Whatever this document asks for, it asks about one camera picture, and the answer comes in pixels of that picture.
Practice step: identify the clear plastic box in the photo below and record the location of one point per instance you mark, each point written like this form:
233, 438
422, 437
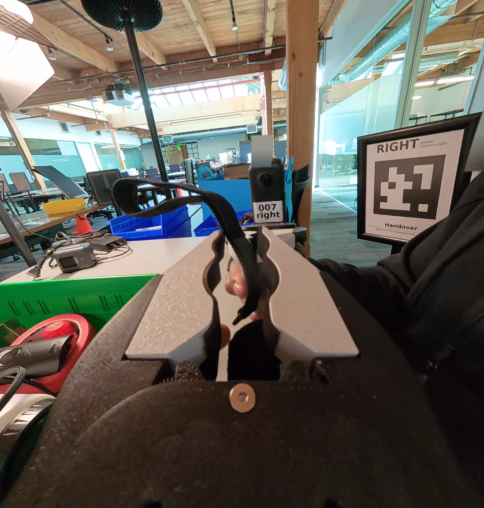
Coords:
4, 333

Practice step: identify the orange traffic cone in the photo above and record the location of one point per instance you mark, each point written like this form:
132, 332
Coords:
84, 225

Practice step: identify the grey laptop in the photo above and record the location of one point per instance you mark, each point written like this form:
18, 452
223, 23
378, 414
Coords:
59, 181

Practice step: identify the ceiling projector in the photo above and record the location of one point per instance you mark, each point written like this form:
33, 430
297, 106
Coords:
119, 95

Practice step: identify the person's right hand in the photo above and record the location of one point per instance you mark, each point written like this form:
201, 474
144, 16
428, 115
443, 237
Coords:
238, 286

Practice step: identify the yellow box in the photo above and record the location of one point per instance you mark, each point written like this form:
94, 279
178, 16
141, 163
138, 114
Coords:
64, 206

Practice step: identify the black round lamp stand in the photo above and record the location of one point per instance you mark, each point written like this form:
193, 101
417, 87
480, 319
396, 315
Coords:
123, 12

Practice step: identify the black monitor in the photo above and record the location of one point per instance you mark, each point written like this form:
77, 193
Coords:
104, 186

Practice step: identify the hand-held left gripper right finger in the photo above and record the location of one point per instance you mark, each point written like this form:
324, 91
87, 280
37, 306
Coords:
313, 317

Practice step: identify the person's right forearm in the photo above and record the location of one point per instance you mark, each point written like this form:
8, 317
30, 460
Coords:
433, 333

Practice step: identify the blue plastic bin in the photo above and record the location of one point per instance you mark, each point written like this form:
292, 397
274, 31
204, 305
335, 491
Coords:
222, 226
151, 225

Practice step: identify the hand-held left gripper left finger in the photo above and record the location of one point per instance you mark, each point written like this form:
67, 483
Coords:
174, 317

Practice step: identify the wooden workbench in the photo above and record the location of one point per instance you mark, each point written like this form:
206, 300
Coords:
35, 222

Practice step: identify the silver metal stand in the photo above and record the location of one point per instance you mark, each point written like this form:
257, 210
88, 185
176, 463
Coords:
12, 226

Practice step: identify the red round tool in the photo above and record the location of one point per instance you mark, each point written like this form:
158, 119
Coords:
71, 333

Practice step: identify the grey metal device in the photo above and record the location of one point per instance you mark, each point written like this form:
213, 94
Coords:
74, 258
107, 244

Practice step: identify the white cylinder with black cap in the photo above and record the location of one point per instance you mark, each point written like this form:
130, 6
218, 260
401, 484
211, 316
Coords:
8, 444

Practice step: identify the green plastic bin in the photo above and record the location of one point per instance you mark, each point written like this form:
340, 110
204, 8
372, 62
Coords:
67, 298

